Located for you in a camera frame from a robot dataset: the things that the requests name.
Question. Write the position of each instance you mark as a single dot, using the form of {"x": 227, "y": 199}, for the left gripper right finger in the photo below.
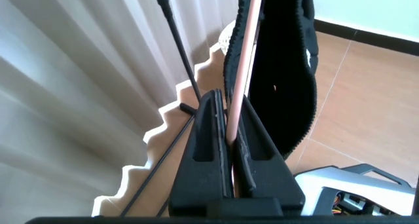
{"x": 265, "y": 181}

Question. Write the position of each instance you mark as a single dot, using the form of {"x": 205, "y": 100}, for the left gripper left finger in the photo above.
{"x": 203, "y": 178}

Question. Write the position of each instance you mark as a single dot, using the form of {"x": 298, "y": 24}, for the white laundry basket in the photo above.
{"x": 226, "y": 37}

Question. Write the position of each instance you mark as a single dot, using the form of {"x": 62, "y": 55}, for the black clothes rack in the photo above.
{"x": 178, "y": 44}

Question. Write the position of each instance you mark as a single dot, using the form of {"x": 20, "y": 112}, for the black shorts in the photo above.
{"x": 284, "y": 86}

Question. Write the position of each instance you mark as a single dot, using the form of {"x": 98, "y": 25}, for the pink clothes hanger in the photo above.
{"x": 245, "y": 53}

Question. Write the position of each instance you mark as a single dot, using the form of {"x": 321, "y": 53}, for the beige curtain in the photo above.
{"x": 65, "y": 86}

